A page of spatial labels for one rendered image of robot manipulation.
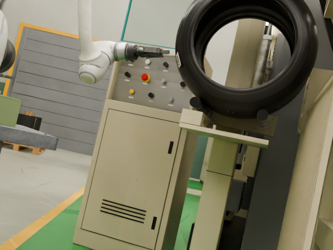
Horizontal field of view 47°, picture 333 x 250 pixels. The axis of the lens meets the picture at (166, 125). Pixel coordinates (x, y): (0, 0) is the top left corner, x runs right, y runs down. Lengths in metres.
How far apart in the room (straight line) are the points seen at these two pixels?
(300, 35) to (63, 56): 9.66
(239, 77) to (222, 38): 9.14
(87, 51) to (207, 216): 0.97
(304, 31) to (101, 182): 1.43
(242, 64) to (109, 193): 1.08
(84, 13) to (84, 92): 9.03
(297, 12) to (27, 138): 1.13
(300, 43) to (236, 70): 0.46
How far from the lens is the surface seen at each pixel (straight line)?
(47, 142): 1.18
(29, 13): 11.56
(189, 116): 1.61
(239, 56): 2.02
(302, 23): 1.68
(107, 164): 2.37
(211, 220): 1.97
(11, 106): 1.27
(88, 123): 10.64
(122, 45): 1.86
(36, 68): 11.11
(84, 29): 1.73
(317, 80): 1.93
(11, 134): 1.16
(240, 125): 1.93
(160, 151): 2.27
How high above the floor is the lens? 0.70
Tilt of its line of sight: 3 degrees up
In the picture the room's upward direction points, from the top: 13 degrees clockwise
